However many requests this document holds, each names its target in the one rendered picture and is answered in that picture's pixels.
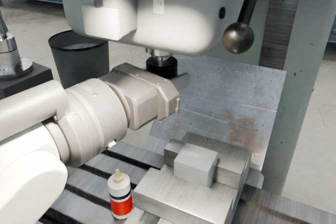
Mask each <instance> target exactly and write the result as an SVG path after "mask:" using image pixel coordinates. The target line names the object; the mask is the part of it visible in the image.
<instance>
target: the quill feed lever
mask: <svg viewBox="0 0 336 224"><path fill-rule="evenodd" d="M256 2H257V0H244V1H243V4H242V7H241V10H240V13H239V16H238V19H237V22H235V23H232V24H230V25H229V26H228V27H227V28H226V29H225V30H224V32H223V34H222V43H223V46H224V47H225V49H226V50H227V51H229V52H230V53H232V54H243V53H245V52H247V51H248V50H249V49H250V48H251V47H252V45H253V43H254V40H255V36H254V32H253V30H252V28H251V27H250V26H249V24H250V21H251V18H252V14H253V11H254V8H255V5H256Z"/></svg>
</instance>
